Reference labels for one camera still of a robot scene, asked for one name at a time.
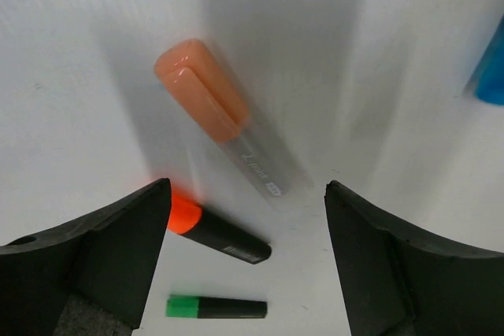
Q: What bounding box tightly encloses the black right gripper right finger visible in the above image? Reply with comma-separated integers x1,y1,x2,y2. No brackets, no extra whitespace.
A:
324,181,503,335

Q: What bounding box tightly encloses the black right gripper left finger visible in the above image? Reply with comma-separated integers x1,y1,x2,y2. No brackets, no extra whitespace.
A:
1,179,171,335

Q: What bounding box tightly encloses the black green-capped highlighter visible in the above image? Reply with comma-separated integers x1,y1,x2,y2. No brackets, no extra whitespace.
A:
165,295,268,319

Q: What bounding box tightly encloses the black orange-capped highlighter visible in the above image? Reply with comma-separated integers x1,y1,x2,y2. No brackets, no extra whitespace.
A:
167,190,272,264

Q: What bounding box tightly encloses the black blue-capped highlighter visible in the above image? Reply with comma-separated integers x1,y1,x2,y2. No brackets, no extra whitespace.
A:
463,17,504,107

